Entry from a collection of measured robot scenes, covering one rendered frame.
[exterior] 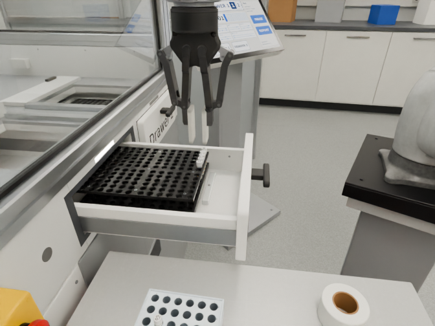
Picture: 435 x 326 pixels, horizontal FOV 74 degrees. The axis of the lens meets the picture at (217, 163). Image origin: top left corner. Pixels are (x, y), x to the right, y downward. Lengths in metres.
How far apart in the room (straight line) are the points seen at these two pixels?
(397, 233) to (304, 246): 0.87
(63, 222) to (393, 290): 0.58
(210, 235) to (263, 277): 0.14
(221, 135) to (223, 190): 0.91
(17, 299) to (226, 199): 0.38
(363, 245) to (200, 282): 0.55
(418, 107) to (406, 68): 2.87
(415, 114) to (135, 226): 0.66
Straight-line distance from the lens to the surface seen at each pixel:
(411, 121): 0.82
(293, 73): 3.48
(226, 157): 0.69
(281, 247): 1.68
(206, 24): 0.48
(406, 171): 0.85
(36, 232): 0.49
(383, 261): 0.99
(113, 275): 0.61
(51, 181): 0.49
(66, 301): 0.60
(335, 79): 3.53
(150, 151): 0.68
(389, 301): 0.62
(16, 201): 0.45
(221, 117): 1.49
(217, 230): 0.49
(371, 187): 0.79
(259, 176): 0.56
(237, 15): 1.47
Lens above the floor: 1.22
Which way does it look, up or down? 31 degrees down
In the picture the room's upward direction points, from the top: straight up
